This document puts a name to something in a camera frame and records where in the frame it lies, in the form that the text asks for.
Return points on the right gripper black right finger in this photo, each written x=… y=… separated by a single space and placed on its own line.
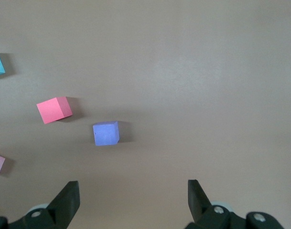
x=197 y=202

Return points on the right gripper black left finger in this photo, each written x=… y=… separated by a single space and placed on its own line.
x=64 y=202

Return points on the purple foam block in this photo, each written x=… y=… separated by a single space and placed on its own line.
x=104 y=133

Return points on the red foam block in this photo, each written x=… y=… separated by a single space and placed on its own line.
x=50 y=110

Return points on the brown table cover sheet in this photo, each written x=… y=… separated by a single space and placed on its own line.
x=183 y=71

